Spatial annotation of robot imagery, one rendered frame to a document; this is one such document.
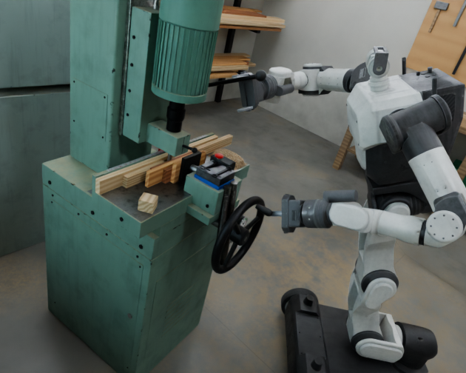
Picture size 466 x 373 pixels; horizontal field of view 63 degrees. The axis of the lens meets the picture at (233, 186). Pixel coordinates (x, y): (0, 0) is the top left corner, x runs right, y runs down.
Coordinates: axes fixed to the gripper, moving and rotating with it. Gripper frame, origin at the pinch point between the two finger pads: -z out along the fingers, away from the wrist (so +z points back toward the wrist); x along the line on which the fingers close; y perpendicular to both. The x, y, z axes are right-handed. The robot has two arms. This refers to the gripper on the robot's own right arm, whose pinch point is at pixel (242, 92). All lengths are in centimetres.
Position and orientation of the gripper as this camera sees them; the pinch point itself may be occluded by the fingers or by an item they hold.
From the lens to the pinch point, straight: 128.9
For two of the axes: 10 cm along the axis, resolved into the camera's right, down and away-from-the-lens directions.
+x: 1.6, 9.5, 2.7
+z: 5.5, -3.2, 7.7
